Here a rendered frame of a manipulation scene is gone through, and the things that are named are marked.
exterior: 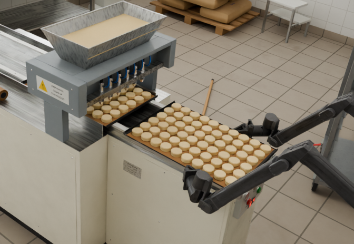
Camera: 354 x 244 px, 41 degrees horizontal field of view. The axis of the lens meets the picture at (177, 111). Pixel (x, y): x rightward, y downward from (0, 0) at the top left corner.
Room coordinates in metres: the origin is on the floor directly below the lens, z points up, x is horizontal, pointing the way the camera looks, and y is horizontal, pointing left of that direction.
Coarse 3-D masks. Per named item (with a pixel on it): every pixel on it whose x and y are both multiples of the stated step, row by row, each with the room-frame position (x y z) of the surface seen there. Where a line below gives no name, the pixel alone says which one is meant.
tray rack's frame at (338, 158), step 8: (352, 48) 3.16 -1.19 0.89; (352, 56) 3.15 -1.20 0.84; (344, 80) 3.15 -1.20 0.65; (344, 88) 3.14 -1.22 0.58; (328, 128) 3.15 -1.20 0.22; (328, 136) 3.13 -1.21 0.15; (336, 144) 3.03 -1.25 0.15; (344, 144) 3.05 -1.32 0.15; (352, 144) 3.06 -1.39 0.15; (336, 152) 2.93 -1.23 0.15; (344, 152) 2.94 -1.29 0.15; (352, 152) 2.95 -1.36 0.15; (336, 160) 2.83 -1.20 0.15; (344, 160) 2.84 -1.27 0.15; (352, 160) 2.85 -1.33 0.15; (344, 168) 2.74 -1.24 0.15; (352, 168) 2.75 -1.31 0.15; (352, 176) 2.66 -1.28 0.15; (320, 184) 2.56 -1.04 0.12
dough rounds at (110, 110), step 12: (24, 84) 2.13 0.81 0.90; (120, 96) 2.09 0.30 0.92; (132, 96) 2.10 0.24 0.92; (144, 96) 2.12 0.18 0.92; (96, 108) 1.97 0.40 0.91; (108, 108) 1.96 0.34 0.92; (120, 108) 1.97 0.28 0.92; (132, 108) 2.02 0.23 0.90; (96, 120) 1.87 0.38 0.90; (108, 120) 1.86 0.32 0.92
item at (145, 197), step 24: (120, 144) 1.82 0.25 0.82; (120, 168) 1.81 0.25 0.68; (144, 168) 1.74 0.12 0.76; (168, 168) 1.67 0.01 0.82; (120, 192) 1.81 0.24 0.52; (144, 192) 1.73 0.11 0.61; (168, 192) 1.66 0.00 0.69; (120, 216) 1.81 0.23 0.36; (144, 216) 1.72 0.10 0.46; (168, 216) 1.65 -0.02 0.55; (192, 216) 1.59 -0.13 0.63; (216, 216) 1.53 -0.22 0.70; (120, 240) 1.80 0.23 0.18; (144, 240) 1.72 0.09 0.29; (168, 240) 1.64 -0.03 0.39; (192, 240) 1.58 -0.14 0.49; (216, 240) 1.52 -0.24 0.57; (240, 240) 1.70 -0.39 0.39
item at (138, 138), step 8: (176, 120) 1.95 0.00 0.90; (136, 136) 1.78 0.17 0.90; (152, 136) 1.79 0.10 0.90; (176, 136) 1.81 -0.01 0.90; (208, 144) 1.78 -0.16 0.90; (248, 144) 1.82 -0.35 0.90; (160, 152) 1.68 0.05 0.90; (168, 152) 1.68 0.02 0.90; (184, 152) 1.70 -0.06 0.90; (200, 152) 1.71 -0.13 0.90; (176, 160) 1.63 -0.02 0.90; (240, 160) 1.69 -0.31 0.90; (216, 168) 1.61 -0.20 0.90; (224, 184) 1.51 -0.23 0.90
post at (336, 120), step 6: (348, 78) 2.57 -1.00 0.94; (348, 84) 2.57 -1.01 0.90; (348, 90) 2.56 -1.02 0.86; (336, 120) 2.57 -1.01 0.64; (336, 126) 2.56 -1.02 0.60; (330, 132) 2.57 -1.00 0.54; (330, 138) 2.57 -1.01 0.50; (330, 144) 2.56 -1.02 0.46; (324, 150) 2.57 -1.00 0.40; (324, 156) 2.57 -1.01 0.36; (318, 180) 2.56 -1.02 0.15
